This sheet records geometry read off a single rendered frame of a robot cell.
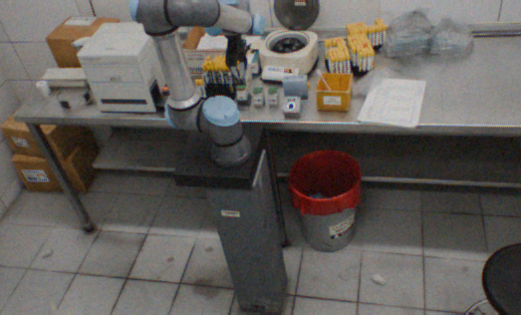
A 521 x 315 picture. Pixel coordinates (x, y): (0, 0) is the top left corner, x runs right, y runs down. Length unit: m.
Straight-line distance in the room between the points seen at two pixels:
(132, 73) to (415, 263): 1.62
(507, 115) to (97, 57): 1.63
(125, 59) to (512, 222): 2.06
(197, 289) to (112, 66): 1.18
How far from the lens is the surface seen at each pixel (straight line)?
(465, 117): 2.14
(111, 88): 2.34
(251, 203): 1.94
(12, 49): 3.43
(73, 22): 2.92
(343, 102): 2.11
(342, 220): 2.55
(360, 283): 2.63
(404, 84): 2.27
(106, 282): 2.91
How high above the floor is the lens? 2.18
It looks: 42 degrees down
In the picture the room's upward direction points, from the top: 10 degrees counter-clockwise
